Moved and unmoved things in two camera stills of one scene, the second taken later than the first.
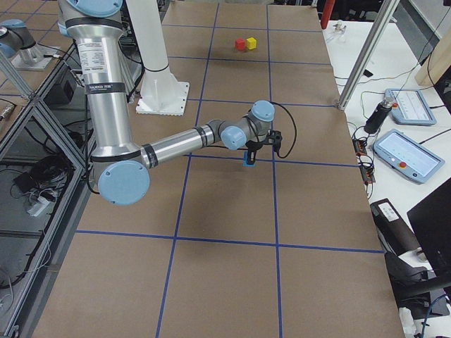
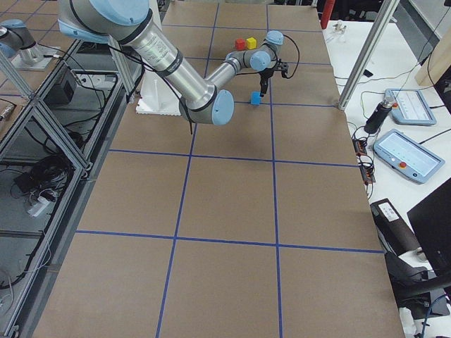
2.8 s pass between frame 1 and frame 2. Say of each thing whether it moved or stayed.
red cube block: stayed
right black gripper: moved
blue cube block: moved
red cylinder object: stayed
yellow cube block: stayed
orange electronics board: stayed
